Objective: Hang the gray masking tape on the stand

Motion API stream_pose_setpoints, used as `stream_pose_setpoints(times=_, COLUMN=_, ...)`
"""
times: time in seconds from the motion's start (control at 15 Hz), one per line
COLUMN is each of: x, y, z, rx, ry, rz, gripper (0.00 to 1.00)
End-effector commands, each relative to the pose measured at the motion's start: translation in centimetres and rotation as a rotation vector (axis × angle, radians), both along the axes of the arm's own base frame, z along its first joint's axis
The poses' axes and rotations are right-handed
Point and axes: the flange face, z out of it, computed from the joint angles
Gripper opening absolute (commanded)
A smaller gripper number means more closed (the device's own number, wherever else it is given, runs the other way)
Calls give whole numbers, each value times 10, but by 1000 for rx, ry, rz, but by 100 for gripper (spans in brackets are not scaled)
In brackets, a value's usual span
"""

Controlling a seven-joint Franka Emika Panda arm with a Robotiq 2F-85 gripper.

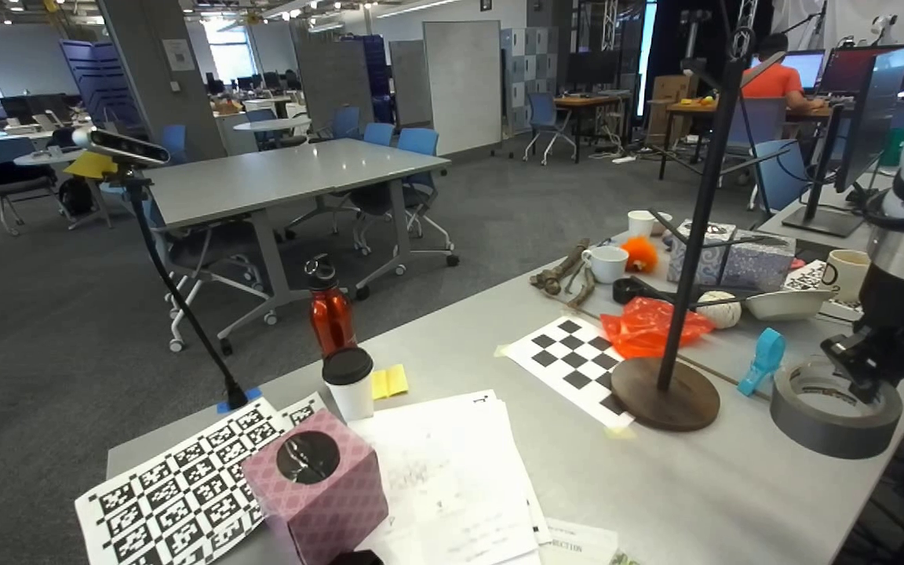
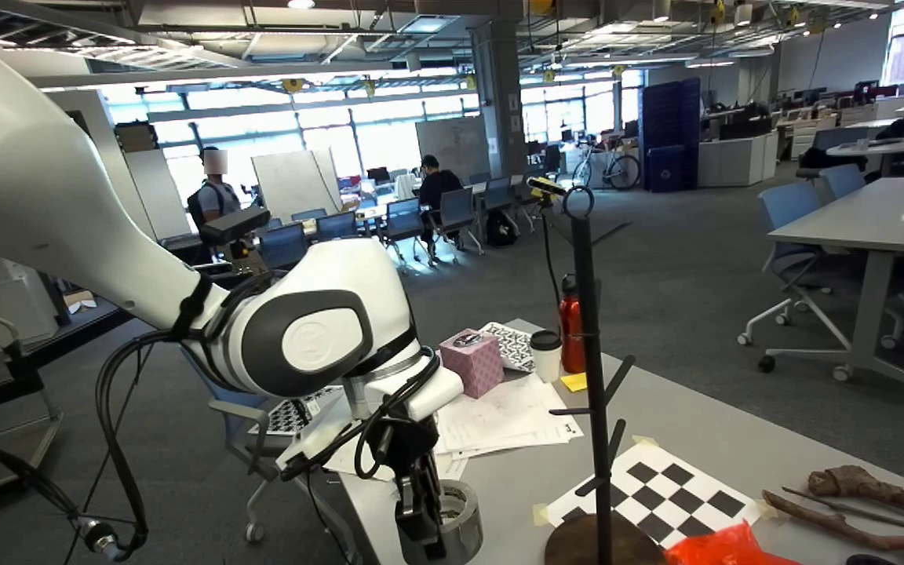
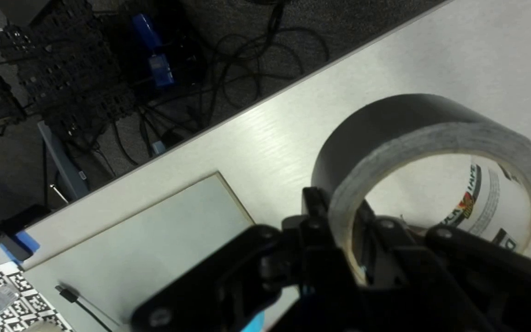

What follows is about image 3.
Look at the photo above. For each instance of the blue tape piece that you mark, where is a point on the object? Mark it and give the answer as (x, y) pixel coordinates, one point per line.
(22, 244)

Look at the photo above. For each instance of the small black pen tool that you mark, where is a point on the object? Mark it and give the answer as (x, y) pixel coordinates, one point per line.
(66, 292)

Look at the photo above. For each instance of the gray table mat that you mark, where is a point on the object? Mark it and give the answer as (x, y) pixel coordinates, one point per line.
(123, 259)

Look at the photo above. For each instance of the gray metal leg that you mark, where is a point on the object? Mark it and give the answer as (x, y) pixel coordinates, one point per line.
(62, 167)

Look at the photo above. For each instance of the gray masking tape roll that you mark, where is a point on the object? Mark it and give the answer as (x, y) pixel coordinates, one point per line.
(400, 122)

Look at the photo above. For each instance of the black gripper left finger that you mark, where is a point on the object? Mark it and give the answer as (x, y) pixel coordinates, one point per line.
(247, 277)

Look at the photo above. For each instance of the black perforated metal frame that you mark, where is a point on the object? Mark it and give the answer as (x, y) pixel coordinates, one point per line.
(62, 62)

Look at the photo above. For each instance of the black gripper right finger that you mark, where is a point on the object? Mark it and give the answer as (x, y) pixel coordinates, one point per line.
(460, 283)

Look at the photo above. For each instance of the black white AprilTag sheet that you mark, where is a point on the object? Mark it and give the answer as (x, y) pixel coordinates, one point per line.
(31, 301)

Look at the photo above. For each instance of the blue floor device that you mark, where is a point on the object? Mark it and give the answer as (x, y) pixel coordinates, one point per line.
(156, 62)

